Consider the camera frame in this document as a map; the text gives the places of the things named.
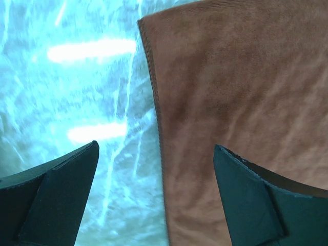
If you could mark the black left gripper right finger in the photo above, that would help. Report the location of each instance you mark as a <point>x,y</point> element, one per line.
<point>264,208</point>

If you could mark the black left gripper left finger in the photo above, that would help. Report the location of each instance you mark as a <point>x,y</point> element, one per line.
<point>44,205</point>

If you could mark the rust brown towel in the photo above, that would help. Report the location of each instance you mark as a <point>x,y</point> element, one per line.
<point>250,76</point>

